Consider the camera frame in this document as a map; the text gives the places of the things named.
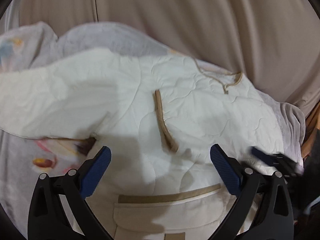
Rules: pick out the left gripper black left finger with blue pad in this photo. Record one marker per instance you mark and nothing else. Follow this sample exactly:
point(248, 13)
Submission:
point(47, 218)

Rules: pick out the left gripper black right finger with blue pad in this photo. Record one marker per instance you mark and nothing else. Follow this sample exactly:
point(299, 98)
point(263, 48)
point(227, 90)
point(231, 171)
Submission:
point(274, 216)

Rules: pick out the cream quilted jacket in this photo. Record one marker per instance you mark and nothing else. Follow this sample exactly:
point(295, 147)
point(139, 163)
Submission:
point(159, 115)

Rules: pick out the orange hanging garment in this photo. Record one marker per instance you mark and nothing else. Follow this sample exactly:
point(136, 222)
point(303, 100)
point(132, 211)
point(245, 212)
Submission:
point(312, 126)

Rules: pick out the beige curtain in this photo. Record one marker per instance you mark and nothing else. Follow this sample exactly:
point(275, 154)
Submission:
point(274, 42)

